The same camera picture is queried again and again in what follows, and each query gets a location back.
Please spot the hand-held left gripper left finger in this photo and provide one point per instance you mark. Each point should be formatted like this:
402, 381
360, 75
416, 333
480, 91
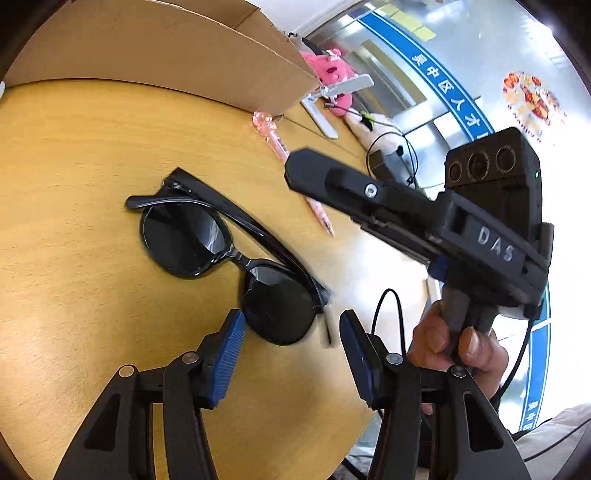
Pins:
228, 360

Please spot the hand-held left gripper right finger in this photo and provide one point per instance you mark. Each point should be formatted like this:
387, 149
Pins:
358, 360

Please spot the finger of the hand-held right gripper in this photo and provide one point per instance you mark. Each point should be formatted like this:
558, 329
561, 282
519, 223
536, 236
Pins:
341, 182
438, 270

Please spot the pink pen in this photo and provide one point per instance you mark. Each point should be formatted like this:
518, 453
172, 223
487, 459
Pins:
277, 143

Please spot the black sunglasses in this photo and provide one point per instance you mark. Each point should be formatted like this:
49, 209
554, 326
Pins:
184, 240

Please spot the brown cardboard box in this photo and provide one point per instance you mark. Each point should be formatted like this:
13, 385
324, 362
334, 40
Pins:
161, 46

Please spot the person's right hand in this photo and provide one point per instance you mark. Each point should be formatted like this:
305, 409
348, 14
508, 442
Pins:
427, 332

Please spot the small black box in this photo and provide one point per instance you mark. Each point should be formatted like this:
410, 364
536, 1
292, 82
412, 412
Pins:
388, 168

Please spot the white plush toy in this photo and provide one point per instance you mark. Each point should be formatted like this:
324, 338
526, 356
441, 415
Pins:
383, 143

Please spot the white folding stand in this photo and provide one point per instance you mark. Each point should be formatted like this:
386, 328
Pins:
346, 85

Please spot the pink bear plush toy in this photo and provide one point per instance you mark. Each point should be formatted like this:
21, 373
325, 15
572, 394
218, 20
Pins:
330, 67

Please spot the narrow blue door band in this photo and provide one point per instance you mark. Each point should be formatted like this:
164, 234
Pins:
538, 360

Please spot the blue door band sign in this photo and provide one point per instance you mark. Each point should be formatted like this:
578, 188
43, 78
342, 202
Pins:
429, 69

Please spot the red window sticker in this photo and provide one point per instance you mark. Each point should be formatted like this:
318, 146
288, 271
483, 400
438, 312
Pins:
535, 101

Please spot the yellow sticky note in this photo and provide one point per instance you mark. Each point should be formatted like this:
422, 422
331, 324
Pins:
429, 34
390, 8
419, 26
406, 16

